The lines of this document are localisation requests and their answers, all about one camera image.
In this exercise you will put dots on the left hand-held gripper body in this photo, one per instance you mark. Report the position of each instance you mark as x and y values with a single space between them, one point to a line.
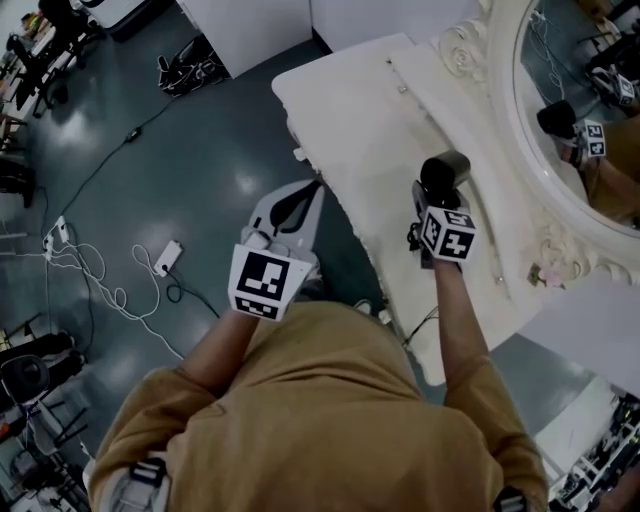
260 277

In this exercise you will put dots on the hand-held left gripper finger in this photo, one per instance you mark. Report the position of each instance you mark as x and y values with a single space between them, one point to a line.
262 210
310 230

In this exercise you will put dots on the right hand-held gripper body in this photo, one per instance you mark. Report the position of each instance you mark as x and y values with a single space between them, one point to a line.
450 240

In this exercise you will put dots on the black hair dryer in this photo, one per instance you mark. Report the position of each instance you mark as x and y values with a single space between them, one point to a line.
442 172

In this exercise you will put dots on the white dressing table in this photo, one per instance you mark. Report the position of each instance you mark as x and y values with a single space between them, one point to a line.
370 125

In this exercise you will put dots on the person's left forearm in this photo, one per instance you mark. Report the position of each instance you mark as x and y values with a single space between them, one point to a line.
225 350

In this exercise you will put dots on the person's right forearm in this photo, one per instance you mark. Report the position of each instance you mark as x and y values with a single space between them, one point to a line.
460 320

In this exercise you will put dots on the person's left white shoe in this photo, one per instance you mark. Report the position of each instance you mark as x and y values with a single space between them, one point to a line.
312 282

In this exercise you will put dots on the large white power strip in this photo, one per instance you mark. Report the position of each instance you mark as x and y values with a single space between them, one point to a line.
167 257

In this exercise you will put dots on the small flower sprig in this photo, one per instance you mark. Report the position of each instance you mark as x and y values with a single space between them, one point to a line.
547 275

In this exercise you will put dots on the person's tan shirt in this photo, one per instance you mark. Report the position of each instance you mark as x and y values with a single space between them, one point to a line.
310 425

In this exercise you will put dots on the oval white-framed mirror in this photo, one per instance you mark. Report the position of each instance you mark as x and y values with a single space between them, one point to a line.
555 60

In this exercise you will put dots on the white cabinet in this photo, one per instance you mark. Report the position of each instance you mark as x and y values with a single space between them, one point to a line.
250 35

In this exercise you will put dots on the white partition board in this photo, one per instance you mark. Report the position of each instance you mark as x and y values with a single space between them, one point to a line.
400 20

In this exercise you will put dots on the small white power strip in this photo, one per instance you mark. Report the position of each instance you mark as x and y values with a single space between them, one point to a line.
61 227
48 246

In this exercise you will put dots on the black metal stand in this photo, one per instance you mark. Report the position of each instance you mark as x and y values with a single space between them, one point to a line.
65 425

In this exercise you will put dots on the cluttered white workbench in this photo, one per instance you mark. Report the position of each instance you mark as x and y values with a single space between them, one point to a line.
600 450

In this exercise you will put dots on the black office chair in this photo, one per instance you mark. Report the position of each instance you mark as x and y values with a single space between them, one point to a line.
65 20
35 65

